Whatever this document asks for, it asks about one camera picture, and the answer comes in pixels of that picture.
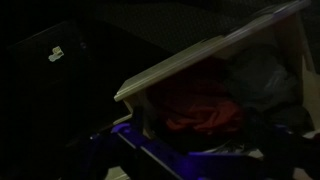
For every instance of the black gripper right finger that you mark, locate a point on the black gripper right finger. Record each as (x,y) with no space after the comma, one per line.
(258,131)

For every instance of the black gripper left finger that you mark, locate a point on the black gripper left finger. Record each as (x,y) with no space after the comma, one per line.
(128,133)

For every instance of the black cloth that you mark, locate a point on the black cloth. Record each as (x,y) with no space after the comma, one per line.
(290,116)

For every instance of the red cloth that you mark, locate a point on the red cloth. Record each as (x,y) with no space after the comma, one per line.
(206,116)

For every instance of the grey folded cloth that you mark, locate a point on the grey folded cloth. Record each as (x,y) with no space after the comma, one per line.
(260,76)

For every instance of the black box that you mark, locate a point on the black box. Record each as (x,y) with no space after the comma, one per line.
(50,86)

